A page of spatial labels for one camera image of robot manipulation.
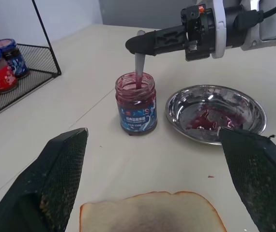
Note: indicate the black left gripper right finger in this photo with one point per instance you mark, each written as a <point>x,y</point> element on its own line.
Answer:
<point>261,174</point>

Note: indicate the open blueberry jam jar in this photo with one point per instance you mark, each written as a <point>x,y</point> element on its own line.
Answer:
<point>136,108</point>

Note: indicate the jam-smeared steel bowl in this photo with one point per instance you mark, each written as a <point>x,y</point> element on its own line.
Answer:
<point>196,104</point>

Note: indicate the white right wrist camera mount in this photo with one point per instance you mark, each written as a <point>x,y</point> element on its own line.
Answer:
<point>221,36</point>

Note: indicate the white bread slice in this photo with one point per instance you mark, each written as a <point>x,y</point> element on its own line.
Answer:
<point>152,215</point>

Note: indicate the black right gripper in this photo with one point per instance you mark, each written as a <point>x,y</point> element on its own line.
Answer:
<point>199,33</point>

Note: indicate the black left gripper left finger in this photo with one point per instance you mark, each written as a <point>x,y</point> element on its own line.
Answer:
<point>43,183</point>

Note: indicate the closed blue label jam jar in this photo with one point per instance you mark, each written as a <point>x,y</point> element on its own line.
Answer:
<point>18,61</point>

